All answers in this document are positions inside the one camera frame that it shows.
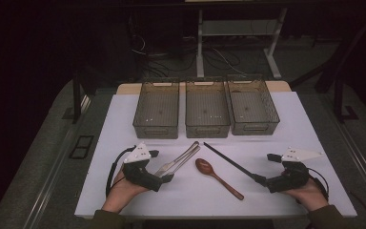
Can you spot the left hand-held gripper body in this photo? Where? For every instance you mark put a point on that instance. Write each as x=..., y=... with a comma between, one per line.
x=139, y=173

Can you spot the black metal stand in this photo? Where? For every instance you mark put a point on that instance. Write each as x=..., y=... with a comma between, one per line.
x=338, y=101

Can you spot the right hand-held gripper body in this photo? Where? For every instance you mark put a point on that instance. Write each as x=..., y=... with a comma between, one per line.
x=290, y=178

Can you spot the person's left hand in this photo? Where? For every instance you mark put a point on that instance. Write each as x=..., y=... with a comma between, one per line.
x=124, y=194

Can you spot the grey metal rail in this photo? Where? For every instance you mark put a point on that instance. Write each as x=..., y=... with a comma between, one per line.
x=362, y=159
x=48, y=191

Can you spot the brown wooden spoon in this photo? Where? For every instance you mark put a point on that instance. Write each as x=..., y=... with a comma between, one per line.
x=205, y=167

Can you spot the white metal stand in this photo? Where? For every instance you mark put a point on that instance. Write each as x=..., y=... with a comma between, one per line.
x=200, y=47

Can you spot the person's right hand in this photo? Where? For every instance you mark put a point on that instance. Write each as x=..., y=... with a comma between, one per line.
x=308, y=195

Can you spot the white table mat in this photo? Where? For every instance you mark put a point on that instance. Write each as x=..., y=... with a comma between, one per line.
x=187, y=205

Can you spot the transparent brown plastic bin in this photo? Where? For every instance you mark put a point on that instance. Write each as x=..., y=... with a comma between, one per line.
x=207, y=109
x=251, y=106
x=157, y=109

